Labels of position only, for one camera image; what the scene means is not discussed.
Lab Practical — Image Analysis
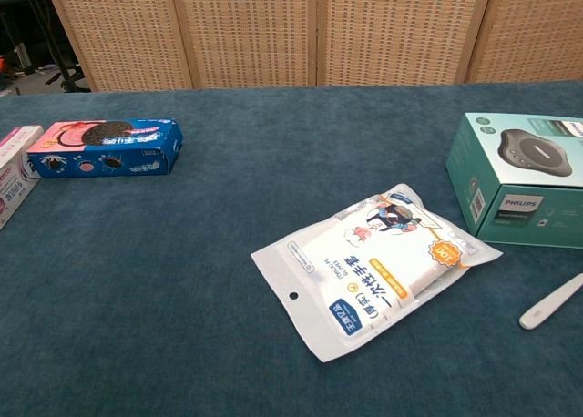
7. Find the blue Oreo cookie box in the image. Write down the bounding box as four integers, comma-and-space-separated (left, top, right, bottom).
26, 117, 184, 179

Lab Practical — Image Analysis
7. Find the teal Philips speaker box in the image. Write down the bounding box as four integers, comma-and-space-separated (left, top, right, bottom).
445, 112, 583, 250

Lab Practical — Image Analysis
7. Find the white pink toothpaste box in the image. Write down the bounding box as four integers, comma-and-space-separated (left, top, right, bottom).
0, 125, 46, 231

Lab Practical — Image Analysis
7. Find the white disposable gloves bag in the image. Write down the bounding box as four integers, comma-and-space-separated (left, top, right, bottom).
250, 183, 504, 364

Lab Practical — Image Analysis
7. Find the blue table cloth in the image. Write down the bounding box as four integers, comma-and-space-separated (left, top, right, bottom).
0, 80, 583, 417

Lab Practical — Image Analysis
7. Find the wooden woven folding screen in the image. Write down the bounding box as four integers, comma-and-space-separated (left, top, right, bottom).
43, 0, 583, 93

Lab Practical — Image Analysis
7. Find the black tripod stand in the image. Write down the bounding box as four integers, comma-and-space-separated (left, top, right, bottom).
0, 0, 92, 93

